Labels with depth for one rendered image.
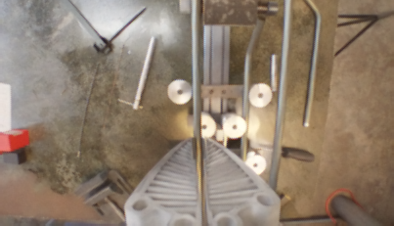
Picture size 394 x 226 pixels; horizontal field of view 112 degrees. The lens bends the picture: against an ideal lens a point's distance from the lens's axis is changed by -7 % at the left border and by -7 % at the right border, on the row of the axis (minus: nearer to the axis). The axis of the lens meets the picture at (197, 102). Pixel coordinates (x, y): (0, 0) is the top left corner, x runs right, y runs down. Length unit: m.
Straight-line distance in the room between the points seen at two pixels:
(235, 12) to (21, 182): 0.76
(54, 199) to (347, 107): 2.12
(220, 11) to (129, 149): 0.41
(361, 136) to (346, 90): 0.52
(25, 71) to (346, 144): 2.28
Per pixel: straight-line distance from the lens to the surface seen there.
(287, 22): 0.22
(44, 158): 0.65
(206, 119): 0.32
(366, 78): 2.08
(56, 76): 0.55
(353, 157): 2.21
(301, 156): 0.52
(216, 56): 0.38
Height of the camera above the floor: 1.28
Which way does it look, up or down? 82 degrees down
